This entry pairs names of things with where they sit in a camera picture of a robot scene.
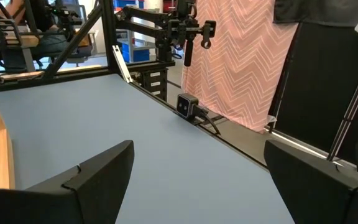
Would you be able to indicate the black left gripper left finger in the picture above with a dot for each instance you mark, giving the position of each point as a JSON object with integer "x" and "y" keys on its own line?
{"x": 57, "y": 205}

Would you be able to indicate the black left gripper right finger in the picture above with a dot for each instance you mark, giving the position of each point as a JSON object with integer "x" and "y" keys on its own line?
{"x": 322, "y": 199}

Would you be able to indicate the black background robot arm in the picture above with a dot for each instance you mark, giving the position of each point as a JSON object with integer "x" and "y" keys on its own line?
{"x": 65, "y": 17}

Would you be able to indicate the black stand poles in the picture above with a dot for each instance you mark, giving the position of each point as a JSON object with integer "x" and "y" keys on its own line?
{"x": 351, "y": 112}

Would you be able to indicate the black panel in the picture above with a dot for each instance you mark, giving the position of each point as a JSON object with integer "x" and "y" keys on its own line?
{"x": 322, "y": 87}

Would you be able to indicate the pink zigzag cloth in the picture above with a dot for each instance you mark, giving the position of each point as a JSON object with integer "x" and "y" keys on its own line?
{"x": 241, "y": 68}

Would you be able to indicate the silver metal strip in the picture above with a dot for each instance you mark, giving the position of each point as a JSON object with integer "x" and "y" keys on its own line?
{"x": 121, "y": 63}

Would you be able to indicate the black office chair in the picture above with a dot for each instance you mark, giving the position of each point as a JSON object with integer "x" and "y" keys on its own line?
{"x": 81, "y": 51}

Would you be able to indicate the black drawer unit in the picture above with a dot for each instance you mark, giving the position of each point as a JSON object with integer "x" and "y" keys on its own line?
{"x": 155, "y": 82}

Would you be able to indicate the person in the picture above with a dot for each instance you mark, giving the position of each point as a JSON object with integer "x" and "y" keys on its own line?
{"x": 47, "y": 43}

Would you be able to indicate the blue storage bin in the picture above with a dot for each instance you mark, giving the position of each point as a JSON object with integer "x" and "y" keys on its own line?
{"x": 137, "y": 54}

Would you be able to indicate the black cloth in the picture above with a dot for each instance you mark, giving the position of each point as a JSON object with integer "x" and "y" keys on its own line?
{"x": 322, "y": 11}

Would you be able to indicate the black camera on mount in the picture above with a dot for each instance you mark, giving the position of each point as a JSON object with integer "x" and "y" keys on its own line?
{"x": 186, "y": 105}

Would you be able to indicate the black table frame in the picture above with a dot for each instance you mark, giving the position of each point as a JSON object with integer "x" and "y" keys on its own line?
{"x": 109, "y": 31}

